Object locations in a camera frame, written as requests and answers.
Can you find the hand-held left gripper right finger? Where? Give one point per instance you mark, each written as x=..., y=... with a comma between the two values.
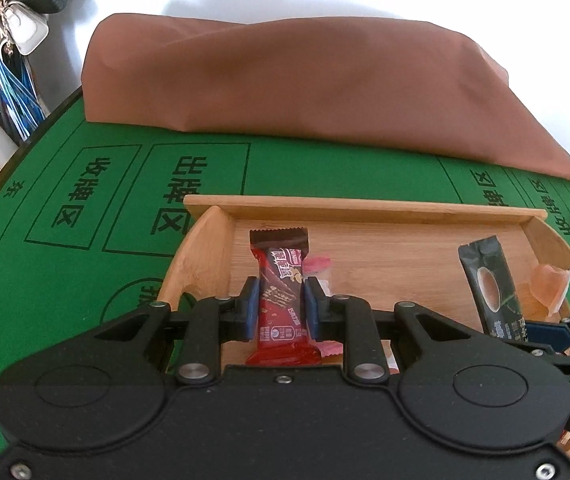
x=312, y=310

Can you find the black coffee stick packet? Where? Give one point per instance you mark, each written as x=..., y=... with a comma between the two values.
x=492, y=280

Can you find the brown cloth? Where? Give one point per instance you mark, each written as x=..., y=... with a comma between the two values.
x=315, y=80

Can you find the pink red candy packet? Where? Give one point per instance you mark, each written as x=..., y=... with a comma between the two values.
x=317, y=267

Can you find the wooden tray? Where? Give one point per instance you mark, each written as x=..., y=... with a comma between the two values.
x=390, y=250

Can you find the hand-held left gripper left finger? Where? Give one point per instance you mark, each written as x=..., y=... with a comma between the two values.
x=250, y=305

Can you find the small white pouch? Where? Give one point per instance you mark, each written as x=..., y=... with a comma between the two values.
x=27, y=27

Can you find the pink jelly cup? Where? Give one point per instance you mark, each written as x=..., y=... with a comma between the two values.
x=552, y=287

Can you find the red chocolate bar packet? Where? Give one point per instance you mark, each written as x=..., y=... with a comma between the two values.
x=280, y=285

